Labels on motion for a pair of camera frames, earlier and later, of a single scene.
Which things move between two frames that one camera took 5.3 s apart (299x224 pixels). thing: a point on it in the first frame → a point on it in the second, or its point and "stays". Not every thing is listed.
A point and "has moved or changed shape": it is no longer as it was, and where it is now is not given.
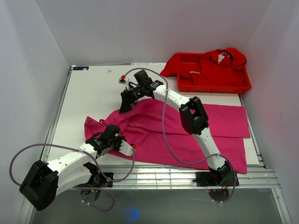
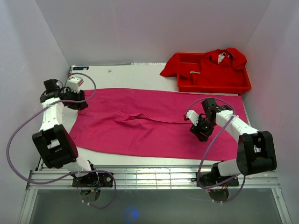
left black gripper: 119,139 → 79,106
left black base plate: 99,179 stays
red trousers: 219,67 stays
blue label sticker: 81,68 stays
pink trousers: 157,129 has moved or changed shape
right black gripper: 127,100 → 196,130
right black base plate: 207,179 stays
